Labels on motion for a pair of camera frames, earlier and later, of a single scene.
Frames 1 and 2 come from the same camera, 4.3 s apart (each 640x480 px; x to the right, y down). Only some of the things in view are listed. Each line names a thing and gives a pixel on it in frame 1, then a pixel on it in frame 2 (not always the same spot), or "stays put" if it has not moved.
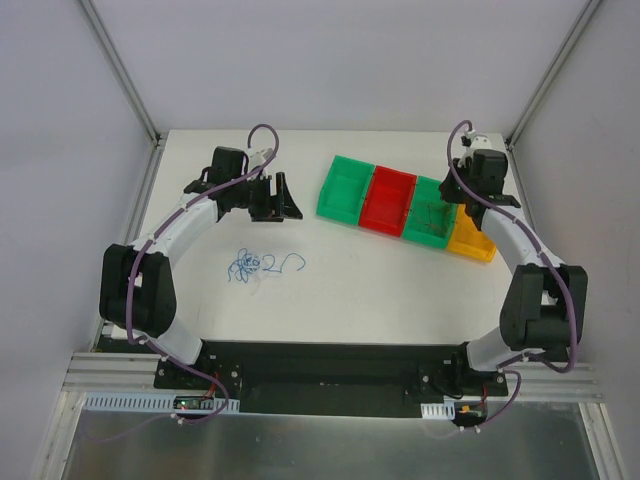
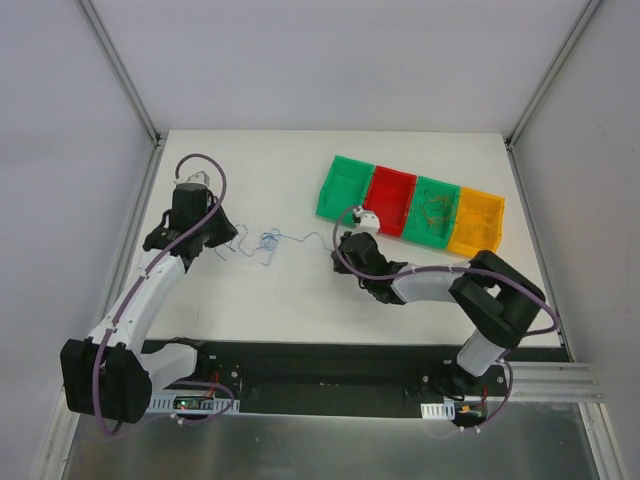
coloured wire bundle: (247, 263) -> (269, 242)
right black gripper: (448, 189) -> (343, 257)
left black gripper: (272, 198) -> (220, 232)
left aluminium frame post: (102, 31) stays put
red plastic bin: (388, 201) stays put
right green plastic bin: (430, 218) stays put
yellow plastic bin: (467, 240) stays put
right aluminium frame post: (542, 89) stays put
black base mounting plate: (370, 380) stays put
